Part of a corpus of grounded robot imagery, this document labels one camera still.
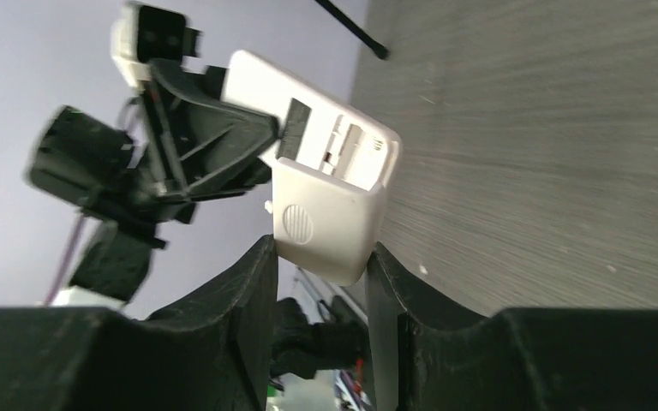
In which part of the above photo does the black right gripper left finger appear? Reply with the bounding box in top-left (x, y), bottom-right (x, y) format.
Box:
top-left (0, 235), bottom-right (278, 410)

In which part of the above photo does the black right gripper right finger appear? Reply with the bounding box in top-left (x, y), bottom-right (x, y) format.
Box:
top-left (366, 245), bottom-right (658, 410)

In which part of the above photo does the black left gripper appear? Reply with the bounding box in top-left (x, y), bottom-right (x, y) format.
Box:
top-left (141, 59), bottom-right (278, 204)

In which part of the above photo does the red and white remote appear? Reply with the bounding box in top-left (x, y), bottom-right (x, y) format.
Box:
top-left (221, 50), bottom-right (403, 190)

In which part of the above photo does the white remote battery cover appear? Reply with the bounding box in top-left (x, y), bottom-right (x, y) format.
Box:
top-left (272, 158), bottom-right (387, 286)

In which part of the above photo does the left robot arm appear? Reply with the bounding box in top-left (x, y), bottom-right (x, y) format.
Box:
top-left (28, 59), bottom-right (279, 308)

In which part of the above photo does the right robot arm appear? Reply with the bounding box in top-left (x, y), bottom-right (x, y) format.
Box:
top-left (0, 236), bottom-right (658, 410)

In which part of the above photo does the black tripod music stand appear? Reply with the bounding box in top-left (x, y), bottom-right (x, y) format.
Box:
top-left (314, 0), bottom-right (390, 61)

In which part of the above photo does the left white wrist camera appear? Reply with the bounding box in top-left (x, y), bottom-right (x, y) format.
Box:
top-left (111, 1), bottom-right (202, 91)

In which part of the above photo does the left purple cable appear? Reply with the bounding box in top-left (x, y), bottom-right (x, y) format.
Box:
top-left (42, 212), bottom-right (89, 307)

